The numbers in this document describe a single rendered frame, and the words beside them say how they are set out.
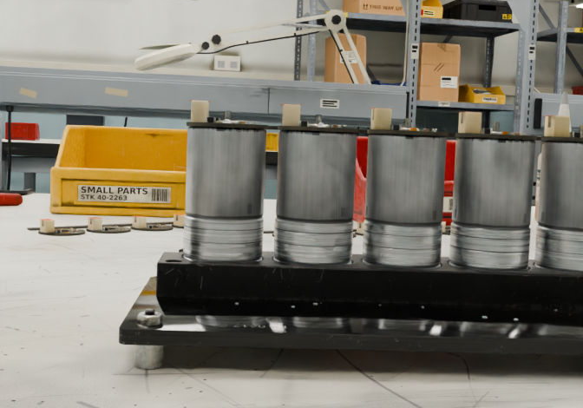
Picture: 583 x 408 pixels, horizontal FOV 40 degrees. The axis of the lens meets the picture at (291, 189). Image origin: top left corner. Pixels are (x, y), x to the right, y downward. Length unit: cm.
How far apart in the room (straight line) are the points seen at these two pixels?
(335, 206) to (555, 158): 7
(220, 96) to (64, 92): 47
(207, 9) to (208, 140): 449
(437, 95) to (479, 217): 426
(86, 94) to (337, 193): 232
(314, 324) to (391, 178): 6
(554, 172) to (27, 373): 16
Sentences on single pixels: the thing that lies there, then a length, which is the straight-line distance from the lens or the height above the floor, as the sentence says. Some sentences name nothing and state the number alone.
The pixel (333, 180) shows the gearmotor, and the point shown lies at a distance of 24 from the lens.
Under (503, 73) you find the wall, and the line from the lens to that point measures 511.
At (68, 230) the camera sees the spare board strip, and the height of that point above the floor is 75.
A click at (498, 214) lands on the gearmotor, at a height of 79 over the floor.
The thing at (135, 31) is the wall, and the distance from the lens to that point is 470.
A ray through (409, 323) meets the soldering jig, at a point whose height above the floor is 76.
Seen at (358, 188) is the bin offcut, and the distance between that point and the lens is 56.
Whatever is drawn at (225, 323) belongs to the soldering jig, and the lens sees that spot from 21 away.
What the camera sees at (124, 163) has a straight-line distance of 66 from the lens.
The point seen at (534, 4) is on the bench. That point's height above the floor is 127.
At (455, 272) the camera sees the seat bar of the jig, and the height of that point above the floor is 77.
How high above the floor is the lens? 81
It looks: 4 degrees down
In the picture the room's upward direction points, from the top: 2 degrees clockwise
